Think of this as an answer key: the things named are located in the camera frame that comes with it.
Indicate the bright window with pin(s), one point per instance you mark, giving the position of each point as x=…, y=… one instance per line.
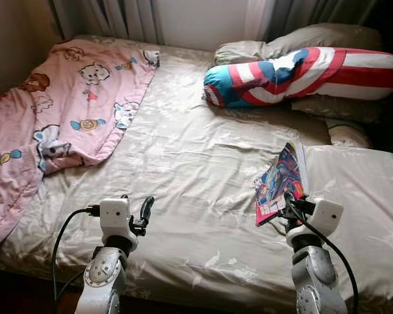
x=203, y=23

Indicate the colourful manga book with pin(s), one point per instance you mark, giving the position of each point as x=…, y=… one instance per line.
x=281, y=180

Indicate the red white blue bolster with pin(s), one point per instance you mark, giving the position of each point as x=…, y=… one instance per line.
x=354, y=72

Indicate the small beige pillow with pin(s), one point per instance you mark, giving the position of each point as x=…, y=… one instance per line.
x=350, y=134

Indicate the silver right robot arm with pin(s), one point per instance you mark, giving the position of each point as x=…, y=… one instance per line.
x=318, y=275

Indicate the large beige floral pillow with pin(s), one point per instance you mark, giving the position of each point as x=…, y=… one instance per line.
x=360, y=196

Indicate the beige floral bed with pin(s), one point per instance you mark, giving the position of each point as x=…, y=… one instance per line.
x=196, y=163

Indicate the flat beige floral pillow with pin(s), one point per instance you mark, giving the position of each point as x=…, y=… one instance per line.
x=340, y=110

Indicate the plain beige pillow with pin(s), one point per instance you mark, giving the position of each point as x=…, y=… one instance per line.
x=327, y=38

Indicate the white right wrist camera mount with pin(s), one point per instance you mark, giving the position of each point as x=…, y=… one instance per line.
x=324, y=216

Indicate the pink cartoon print blanket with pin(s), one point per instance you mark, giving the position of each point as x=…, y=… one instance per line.
x=72, y=98

